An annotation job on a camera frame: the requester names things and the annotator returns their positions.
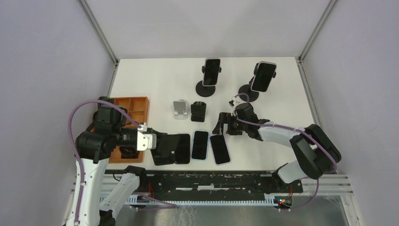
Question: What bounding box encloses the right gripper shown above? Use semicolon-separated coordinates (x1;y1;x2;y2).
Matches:
212;112;247;135

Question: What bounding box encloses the black phone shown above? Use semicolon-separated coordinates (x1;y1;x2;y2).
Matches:
174;134;191;164

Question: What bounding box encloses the black folding phone stand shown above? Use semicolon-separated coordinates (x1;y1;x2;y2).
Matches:
191;101;207;122

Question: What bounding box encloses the lilac case phone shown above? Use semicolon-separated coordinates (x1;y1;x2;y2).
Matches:
210;135;231;165

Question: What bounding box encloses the light blue case phone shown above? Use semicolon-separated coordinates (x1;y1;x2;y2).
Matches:
191;130;209;161

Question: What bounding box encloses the black round base stand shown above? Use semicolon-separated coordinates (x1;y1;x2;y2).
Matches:
195;79;216;97

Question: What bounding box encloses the white folding phone stand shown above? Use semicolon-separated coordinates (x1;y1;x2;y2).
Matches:
173;99;189;120

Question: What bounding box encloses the pink case phone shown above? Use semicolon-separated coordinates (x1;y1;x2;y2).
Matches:
202;58;221;86

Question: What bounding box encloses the clear case phone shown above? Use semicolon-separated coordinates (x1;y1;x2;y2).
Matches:
250;61;277;92

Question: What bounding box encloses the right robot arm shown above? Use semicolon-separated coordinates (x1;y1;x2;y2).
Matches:
212;102;342;192

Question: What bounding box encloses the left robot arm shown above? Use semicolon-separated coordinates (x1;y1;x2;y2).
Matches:
65;100;163;226

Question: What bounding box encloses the orange wooden organizer tray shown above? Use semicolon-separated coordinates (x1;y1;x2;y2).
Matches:
91;97;149;163

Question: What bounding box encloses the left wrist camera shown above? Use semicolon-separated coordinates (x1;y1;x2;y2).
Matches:
136;123;156;152

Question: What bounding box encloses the black coiled strap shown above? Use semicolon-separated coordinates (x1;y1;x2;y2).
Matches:
120;146;141;160

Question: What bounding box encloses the white slotted cable duct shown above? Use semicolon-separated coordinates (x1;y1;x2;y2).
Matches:
99;194;276;207

